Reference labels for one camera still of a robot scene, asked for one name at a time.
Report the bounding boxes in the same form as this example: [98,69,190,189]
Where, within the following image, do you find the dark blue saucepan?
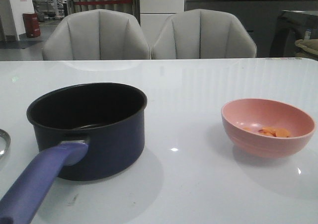
[0,82,147,224]

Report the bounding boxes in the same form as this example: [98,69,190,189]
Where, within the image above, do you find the grey counter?
[185,0,318,58]

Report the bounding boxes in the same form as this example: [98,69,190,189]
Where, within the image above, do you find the glass lid with blue knob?
[0,129,11,159]

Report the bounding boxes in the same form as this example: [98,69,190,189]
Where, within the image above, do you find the white cabinet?
[139,0,184,47]

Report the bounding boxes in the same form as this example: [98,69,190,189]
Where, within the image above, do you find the right grey chair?
[152,9,257,60]

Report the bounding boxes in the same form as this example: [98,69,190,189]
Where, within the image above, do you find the grey chair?
[152,9,257,60]
[42,9,151,61]

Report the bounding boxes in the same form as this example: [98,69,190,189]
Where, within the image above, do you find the left grey chair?
[42,9,151,61]

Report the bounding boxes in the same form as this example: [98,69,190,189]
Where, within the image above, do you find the red bin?
[22,13,41,38]

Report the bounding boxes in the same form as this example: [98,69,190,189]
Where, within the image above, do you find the pink bowl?
[221,98,316,158]

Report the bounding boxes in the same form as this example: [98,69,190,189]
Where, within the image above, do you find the orange ham slices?
[243,126,291,138]

